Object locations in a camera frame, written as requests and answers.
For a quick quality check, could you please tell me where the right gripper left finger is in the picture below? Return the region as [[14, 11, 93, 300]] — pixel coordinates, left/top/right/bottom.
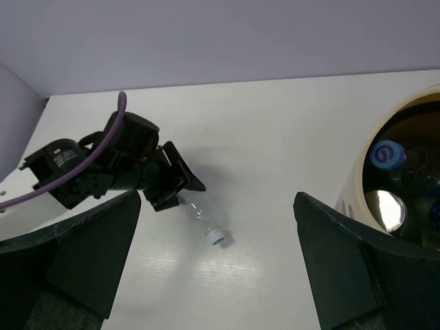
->
[[1, 191, 141, 329]]

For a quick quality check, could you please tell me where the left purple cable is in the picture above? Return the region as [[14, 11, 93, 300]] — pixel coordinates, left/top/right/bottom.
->
[[0, 91, 128, 214]]

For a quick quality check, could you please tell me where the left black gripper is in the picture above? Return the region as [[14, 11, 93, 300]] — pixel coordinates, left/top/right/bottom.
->
[[137, 141, 206, 212]]

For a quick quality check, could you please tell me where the small bottle blue cap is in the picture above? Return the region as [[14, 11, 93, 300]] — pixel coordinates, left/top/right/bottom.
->
[[369, 139, 413, 193]]

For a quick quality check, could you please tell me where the beige cat bin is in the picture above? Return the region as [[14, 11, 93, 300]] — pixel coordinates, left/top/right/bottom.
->
[[335, 85, 439, 250]]

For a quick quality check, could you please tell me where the clear jar silver lid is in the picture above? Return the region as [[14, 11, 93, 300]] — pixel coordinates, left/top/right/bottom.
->
[[365, 190, 407, 234]]

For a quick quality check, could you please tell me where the clear bottle white cap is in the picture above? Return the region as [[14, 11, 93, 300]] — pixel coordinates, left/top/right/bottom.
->
[[177, 190, 233, 249]]

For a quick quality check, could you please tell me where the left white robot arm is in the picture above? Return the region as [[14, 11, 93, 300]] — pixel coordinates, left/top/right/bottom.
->
[[1, 113, 206, 240]]

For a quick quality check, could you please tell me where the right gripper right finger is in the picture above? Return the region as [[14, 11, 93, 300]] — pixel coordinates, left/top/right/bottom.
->
[[293, 192, 439, 329]]

